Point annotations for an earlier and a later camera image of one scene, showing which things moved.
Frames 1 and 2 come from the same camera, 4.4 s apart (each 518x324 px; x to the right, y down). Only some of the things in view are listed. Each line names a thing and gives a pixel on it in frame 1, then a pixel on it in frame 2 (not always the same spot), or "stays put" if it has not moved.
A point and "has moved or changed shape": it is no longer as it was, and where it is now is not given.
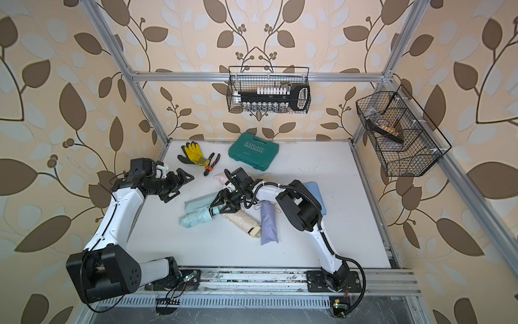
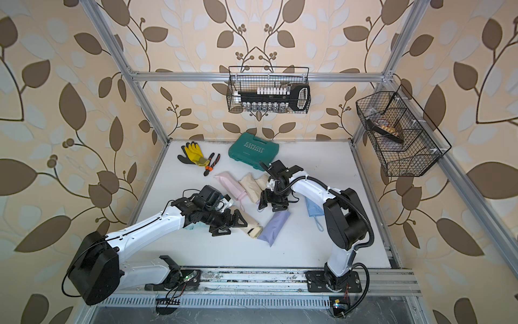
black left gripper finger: (166, 197) -> (223, 229)
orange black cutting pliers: (208, 168) stays put
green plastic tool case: (256, 152) stays put
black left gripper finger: (184, 177) -> (235, 218)
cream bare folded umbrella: (240, 219) stays put
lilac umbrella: (268, 225) has moved or changed shape
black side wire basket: (404, 146) stays put
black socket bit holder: (296, 96) stays put
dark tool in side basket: (376, 127) stays put
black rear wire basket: (268, 90) stays put
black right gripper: (223, 194) -> (280, 206)
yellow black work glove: (193, 154) stays put
